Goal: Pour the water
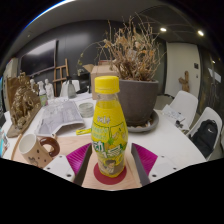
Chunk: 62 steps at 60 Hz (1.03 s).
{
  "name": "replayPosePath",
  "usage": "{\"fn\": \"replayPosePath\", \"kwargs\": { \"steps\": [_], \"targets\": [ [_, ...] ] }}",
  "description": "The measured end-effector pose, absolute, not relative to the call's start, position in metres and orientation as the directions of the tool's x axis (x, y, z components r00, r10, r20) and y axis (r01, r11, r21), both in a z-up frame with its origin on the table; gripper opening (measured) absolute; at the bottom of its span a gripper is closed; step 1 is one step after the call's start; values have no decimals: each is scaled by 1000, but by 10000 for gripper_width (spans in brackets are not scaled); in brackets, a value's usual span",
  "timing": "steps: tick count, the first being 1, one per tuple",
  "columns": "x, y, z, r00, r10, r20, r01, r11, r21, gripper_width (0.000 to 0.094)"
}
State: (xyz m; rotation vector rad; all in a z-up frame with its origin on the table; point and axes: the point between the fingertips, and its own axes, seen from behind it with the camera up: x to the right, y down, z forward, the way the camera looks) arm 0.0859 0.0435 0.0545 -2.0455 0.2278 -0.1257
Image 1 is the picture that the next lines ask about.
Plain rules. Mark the black backpack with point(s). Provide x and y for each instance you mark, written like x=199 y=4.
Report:
x=205 y=136

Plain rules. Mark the beige spotted mug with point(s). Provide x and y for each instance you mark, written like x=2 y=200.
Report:
x=35 y=151

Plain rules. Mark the black wall screen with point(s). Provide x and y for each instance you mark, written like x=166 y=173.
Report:
x=38 y=58

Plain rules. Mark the white plaster bust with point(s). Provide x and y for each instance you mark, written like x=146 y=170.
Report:
x=32 y=83
x=49 y=89

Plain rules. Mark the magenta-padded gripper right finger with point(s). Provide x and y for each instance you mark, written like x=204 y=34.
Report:
x=145 y=158

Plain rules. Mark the dark spray bottle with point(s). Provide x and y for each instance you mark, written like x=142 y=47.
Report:
x=71 y=90

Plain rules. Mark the wooden figure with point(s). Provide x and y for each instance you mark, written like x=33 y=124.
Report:
x=184 y=81

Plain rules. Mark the yellow drink bottle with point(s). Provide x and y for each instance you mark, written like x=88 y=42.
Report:
x=109 y=133

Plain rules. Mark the brown carved sculpture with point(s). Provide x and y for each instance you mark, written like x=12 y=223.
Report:
x=23 y=103

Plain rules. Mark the white plastic chair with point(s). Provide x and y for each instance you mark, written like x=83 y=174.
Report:
x=185 y=105
x=213 y=115
x=63 y=90

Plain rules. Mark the grey printed paper sheet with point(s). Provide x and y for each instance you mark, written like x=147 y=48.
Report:
x=60 y=116

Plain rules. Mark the clear spray bottle green label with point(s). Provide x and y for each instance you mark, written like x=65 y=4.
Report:
x=42 y=96

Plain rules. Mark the white paper stack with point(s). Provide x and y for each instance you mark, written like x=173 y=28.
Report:
x=173 y=114

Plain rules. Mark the grey plant saucer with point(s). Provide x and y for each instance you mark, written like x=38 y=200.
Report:
x=146 y=126

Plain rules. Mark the grey pot with dried plant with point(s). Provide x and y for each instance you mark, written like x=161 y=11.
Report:
x=138 y=100

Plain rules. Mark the flat round red coaster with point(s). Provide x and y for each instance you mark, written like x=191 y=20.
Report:
x=100 y=176

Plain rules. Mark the wooden easel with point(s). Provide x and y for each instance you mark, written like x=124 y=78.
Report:
x=60 y=76

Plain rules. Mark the small yellow tool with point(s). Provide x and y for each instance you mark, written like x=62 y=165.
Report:
x=83 y=131

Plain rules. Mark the cardboard box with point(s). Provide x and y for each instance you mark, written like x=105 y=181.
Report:
x=103 y=71

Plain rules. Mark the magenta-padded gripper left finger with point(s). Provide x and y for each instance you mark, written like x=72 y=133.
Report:
x=78 y=158

